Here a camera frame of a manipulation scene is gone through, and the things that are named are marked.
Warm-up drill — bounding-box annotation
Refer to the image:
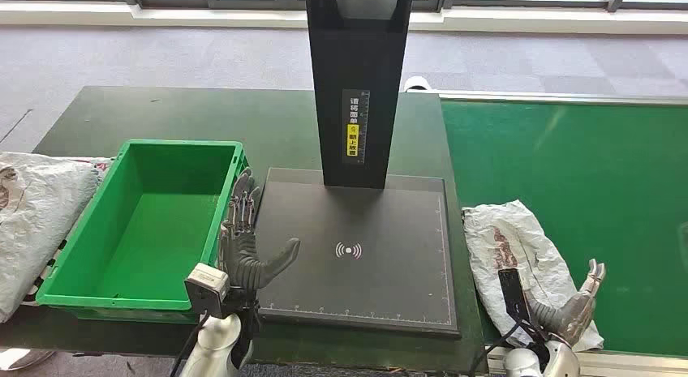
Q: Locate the black inbound scanner machine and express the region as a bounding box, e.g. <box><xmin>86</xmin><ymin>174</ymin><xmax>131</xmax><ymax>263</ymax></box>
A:
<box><xmin>256</xmin><ymin>0</ymin><xmax>462</xmax><ymax>341</ymax></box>

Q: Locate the large grey parcel bag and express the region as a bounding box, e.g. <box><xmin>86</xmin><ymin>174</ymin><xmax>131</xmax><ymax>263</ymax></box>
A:
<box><xmin>0</xmin><ymin>151</ymin><xmax>114</xmax><ymax>323</ymax></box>

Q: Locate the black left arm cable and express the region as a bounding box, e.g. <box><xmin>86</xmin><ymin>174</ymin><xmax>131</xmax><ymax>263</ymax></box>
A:
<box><xmin>170</xmin><ymin>309</ymin><xmax>212</xmax><ymax>377</ymax></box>

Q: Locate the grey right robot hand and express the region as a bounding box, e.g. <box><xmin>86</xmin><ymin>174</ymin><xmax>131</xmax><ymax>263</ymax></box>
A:
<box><xmin>523</xmin><ymin>259</ymin><xmax>608</xmax><ymax>348</ymax></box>

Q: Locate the green conveyor belt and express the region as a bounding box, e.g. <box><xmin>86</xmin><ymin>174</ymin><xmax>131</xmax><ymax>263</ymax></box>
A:
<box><xmin>441</xmin><ymin>99</ymin><xmax>688</xmax><ymax>358</ymax></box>

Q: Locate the white window sill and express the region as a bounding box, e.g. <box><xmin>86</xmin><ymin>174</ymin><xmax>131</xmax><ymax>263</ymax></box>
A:
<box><xmin>0</xmin><ymin>1</ymin><xmax>688</xmax><ymax>36</ymax></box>

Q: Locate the white conveyor roller end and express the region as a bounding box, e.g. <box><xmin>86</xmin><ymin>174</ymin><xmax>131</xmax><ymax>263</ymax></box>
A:
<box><xmin>404</xmin><ymin>75</ymin><xmax>434</xmax><ymax>93</ymax></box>

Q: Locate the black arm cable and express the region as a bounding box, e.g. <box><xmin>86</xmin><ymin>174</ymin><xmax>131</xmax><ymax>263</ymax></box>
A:
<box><xmin>170</xmin><ymin>309</ymin><xmax>212</xmax><ymax>377</ymax></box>
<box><xmin>467</xmin><ymin>319</ymin><xmax>545</xmax><ymax>377</ymax></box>

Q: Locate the metal conveyor frame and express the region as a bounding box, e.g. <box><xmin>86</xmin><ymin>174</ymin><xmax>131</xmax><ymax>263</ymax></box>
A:
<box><xmin>429</xmin><ymin>88</ymin><xmax>688</xmax><ymax>377</ymax></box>

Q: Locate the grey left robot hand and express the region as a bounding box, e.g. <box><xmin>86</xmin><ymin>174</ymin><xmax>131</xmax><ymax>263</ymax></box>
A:
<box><xmin>219</xmin><ymin>167</ymin><xmax>302</xmax><ymax>293</ymax></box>

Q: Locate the green plastic crate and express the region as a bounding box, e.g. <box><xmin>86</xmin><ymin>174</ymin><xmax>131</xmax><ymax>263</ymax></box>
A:
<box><xmin>36</xmin><ymin>139</ymin><xmax>251</xmax><ymax>324</ymax></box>

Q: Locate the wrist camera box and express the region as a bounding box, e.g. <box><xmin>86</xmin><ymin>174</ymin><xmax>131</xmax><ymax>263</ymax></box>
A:
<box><xmin>184</xmin><ymin>263</ymin><xmax>231</xmax><ymax>319</ymax></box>
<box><xmin>498</xmin><ymin>268</ymin><xmax>533</xmax><ymax>324</ymax></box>

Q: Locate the yellow black label sticker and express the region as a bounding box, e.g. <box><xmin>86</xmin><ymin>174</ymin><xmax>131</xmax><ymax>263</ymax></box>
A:
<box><xmin>342</xmin><ymin>88</ymin><xmax>371</xmax><ymax>165</ymax></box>

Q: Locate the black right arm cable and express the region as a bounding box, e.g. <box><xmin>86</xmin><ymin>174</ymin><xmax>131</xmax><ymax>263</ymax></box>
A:
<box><xmin>467</xmin><ymin>319</ymin><xmax>545</xmax><ymax>377</ymax></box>

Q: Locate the pale rounded object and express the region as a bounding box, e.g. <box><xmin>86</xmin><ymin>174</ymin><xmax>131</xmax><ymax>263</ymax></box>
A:
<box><xmin>0</xmin><ymin>349</ymin><xmax>57</xmax><ymax>372</ymax></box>

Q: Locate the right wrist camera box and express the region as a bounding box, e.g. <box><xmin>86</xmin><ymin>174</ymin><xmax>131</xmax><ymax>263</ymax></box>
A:
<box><xmin>498</xmin><ymin>268</ymin><xmax>533</xmax><ymax>324</ymax></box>

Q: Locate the grey parcel bag red print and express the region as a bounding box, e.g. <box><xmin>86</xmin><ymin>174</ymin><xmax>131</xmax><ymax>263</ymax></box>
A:
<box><xmin>462</xmin><ymin>199</ymin><xmax>606</xmax><ymax>353</ymax></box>

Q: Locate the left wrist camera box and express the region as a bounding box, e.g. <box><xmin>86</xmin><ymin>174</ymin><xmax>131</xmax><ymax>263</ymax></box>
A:
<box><xmin>184</xmin><ymin>263</ymin><xmax>231</xmax><ymax>319</ymax></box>

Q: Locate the dark window frame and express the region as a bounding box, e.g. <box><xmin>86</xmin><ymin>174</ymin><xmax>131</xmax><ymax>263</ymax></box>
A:
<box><xmin>0</xmin><ymin>0</ymin><xmax>688</xmax><ymax>13</ymax></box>

